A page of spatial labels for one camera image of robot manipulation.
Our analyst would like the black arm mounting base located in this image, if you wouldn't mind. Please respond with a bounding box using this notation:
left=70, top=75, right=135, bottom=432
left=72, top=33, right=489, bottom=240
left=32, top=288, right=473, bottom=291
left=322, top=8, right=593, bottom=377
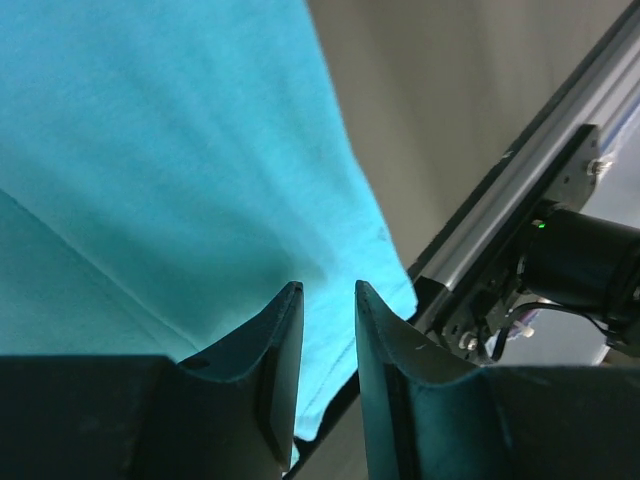
left=284, top=124, right=609, bottom=480

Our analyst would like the light blue t shirt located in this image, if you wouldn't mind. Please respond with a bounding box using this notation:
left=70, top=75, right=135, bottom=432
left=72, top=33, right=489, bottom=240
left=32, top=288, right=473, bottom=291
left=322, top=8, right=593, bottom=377
left=1, top=1, right=417, bottom=441

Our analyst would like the aluminium front frame rail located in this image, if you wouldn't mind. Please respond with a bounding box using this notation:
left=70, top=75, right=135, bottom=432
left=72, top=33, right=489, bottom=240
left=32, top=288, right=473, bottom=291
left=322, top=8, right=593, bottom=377
left=409, top=2, right=639, bottom=290

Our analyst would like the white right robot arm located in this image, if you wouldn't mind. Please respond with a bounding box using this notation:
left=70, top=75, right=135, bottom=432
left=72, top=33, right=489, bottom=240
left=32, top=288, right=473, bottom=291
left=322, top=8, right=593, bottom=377
left=518, top=208, right=639, bottom=358

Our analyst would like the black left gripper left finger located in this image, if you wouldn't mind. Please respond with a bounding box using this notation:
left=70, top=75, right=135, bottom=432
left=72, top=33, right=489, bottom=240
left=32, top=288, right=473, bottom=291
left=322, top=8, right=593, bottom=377
left=1, top=282, right=304, bottom=479

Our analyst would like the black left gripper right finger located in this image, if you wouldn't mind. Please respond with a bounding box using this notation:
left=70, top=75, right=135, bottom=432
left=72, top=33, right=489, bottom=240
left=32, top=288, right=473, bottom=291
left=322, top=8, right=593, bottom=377
left=355, top=281, right=639, bottom=479

